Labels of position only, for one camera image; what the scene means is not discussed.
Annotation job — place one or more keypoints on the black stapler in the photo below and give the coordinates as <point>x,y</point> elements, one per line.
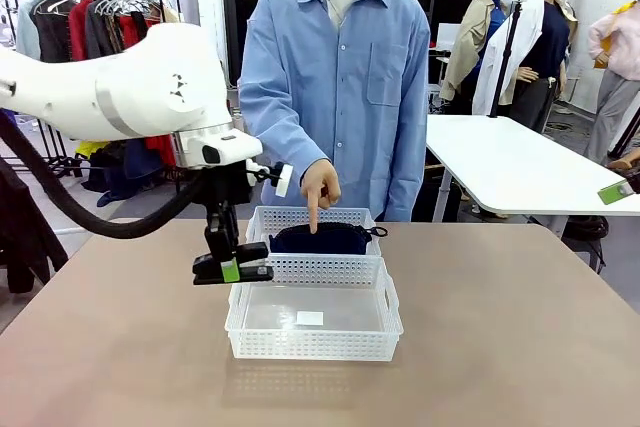
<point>255,251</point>

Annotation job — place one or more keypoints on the small white perforated plastic basket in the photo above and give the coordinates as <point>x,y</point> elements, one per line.
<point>350,214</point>

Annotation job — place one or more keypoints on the person in blue shirt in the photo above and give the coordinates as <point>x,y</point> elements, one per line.
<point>350,97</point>

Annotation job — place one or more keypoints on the beige hanging coat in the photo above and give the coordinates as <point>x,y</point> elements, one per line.
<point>171,16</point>

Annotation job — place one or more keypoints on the black tripod pole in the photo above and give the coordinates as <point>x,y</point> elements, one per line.
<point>506,57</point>

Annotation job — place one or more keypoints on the black jacket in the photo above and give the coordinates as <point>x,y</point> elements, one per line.
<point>25,227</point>

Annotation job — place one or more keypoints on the grey hanging jacket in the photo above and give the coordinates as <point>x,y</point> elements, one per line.
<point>102,32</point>

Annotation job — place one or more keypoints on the person's right forearm blue sleeve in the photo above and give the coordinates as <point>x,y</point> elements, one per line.
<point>285,147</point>

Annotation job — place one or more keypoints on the mannequin with beige trench coat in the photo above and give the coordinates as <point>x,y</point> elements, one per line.
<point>467,47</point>

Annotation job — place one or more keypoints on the person in pink sweater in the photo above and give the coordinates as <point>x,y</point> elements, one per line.
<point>617,47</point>

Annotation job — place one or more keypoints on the person's right hand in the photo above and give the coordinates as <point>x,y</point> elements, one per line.
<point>325,182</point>

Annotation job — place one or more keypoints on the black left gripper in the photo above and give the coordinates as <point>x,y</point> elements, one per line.
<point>227,187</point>

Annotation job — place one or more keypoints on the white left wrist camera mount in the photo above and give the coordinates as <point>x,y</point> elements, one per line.
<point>282,182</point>

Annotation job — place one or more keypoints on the red hanging jacket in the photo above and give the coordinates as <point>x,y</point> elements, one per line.
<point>80,32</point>

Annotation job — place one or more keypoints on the dark blue denim garment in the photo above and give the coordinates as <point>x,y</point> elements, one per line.
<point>135,172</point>

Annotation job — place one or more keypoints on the large white perforated plastic basket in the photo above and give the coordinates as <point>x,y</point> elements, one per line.
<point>310,347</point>

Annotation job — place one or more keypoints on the black bag under table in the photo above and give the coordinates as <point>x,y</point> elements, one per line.
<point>585,232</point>

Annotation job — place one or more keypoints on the black hanging coat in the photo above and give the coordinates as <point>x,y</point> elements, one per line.
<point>52,42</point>

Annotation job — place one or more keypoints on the navy blue fabric pouch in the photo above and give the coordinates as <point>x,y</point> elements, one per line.
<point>345,242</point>

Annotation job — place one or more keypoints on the person's left forearm blue sleeve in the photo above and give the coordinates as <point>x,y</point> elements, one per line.
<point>407,172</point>

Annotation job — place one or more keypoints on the yellow cloth item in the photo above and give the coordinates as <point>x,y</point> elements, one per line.
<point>92,149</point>

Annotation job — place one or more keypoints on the white background table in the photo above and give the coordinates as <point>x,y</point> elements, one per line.
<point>525,162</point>

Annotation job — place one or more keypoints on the light blue hanging jacket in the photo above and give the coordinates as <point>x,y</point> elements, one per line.
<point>27,32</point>

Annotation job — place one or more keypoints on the mannequin with white coat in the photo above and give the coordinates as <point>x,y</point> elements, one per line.
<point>522,42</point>

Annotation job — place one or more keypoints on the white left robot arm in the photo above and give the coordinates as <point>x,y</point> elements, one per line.
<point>125,82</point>

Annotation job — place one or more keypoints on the mannequin with navy top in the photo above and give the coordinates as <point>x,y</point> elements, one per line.
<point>550,47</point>

